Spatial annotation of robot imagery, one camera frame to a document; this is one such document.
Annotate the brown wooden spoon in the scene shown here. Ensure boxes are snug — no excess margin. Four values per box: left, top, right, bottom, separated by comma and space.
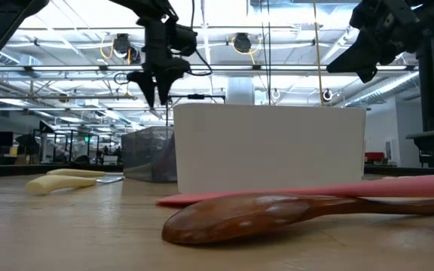
161, 193, 434, 246

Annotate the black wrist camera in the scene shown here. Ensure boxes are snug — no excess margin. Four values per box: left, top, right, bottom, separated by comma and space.
356, 64, 378, 84
170, 22, 199, 57

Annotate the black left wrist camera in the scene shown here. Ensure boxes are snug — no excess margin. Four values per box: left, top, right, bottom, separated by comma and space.
170, 22, 199, 57

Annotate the black ceiling cable reel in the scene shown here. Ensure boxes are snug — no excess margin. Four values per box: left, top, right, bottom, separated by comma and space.
112, 32, 142, 65
233, 32, 252, 53

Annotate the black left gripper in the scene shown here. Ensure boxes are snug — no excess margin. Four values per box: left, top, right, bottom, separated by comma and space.
126, 15, 192, 109

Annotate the black hanging cable ring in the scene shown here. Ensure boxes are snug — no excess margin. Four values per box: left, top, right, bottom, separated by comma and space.
113, 72, 130, 86

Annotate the red box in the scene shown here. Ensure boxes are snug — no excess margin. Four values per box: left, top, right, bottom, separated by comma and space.
362, 151, 387, 163

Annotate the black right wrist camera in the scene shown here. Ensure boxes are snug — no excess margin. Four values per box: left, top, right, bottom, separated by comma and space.
356, 64, 378, 84

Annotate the black hanging cable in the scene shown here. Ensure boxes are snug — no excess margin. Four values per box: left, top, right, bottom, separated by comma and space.
260, 0, 271, 105

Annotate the black camera gantry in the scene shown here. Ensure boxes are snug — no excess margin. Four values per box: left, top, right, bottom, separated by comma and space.
166, 93, 226, 127

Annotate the grey equipment cart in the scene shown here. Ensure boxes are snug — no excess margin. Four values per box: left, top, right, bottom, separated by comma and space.
406, 126, 434, 169

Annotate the white plastic bin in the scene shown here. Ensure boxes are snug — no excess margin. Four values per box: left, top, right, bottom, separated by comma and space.
173, 103, 367, 195

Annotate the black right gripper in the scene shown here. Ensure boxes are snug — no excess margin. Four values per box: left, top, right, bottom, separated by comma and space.
325, 0, 429, 75

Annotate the cream handled table knife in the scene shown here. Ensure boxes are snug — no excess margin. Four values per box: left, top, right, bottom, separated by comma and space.
46, 168, 107, 178
26, 173, 124, 196

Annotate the pink silicone spoon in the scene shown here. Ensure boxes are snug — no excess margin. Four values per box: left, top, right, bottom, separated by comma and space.
156, 173, 434, 207

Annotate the grey translucent plastic bin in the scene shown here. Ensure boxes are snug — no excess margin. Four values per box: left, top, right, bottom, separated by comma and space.
121, 126, 177, 184

